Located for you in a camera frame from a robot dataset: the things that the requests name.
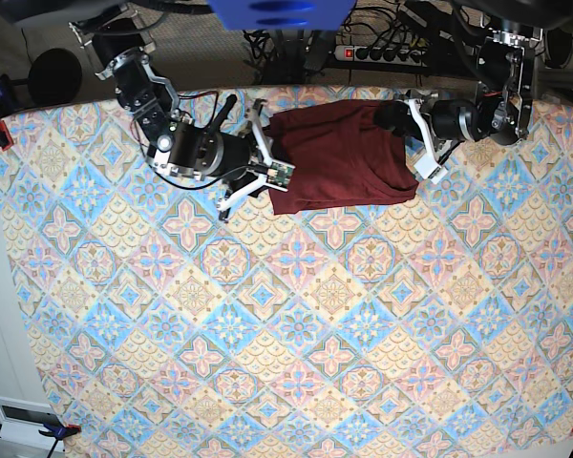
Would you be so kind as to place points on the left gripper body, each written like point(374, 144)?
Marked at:
point(455, 119)

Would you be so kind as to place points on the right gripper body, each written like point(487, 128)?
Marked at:
point(181, 149)

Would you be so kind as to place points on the maroon t-shirt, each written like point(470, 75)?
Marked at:
point(344, 155)

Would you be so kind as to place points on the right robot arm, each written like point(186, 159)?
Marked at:
point(121, 44)

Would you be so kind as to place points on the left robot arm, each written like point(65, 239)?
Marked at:
point(508, 47)

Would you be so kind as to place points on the white power strip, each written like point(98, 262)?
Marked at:
point(377, 55)

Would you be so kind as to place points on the black round stool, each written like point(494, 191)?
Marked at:
point(55, 78)

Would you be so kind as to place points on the patterned tablecloth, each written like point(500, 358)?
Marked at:
point(442, 327)

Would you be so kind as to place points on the left table clamp lower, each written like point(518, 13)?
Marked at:
point(52, 431)

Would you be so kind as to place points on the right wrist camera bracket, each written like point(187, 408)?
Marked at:
point(261, 171)

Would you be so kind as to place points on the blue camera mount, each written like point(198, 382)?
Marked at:
point(310, 15)

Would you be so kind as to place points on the white wall vent panel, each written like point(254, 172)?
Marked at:
point(21, 421)

